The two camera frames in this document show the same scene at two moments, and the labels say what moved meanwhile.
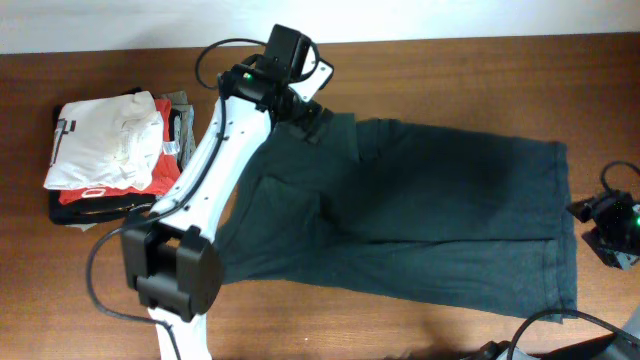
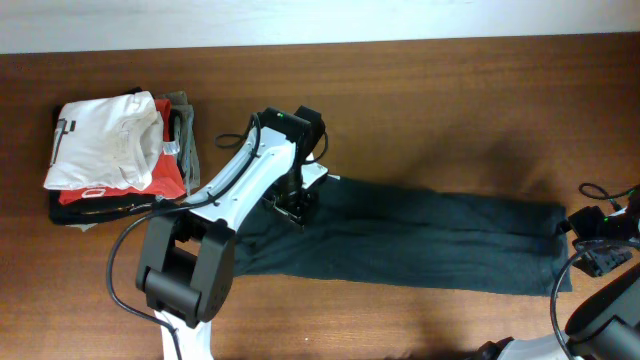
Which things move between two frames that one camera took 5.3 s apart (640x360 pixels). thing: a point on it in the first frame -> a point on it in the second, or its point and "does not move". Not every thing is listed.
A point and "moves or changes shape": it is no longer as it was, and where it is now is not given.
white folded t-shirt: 111,141 does not move
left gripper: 305,113 -> 299,209
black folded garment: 92,210 does not move
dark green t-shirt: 407,211 moves or changes shape
